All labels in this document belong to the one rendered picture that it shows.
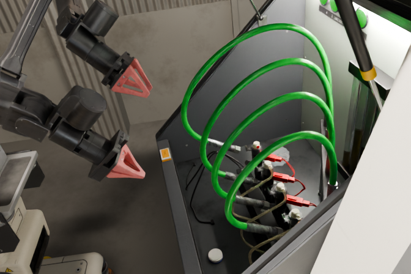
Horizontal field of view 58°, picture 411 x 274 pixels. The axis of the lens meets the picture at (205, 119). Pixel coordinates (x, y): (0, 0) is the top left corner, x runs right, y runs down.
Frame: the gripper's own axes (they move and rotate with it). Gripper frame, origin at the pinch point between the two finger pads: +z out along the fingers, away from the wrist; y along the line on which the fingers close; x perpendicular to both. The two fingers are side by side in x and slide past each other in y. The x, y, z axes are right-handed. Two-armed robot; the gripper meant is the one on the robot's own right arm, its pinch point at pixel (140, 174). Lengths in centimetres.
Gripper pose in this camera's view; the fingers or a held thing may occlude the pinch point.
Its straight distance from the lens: 80.6
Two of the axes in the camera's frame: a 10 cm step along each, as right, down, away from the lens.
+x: 0.1, -5.9, 8.1
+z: 7.7, 5.2, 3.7
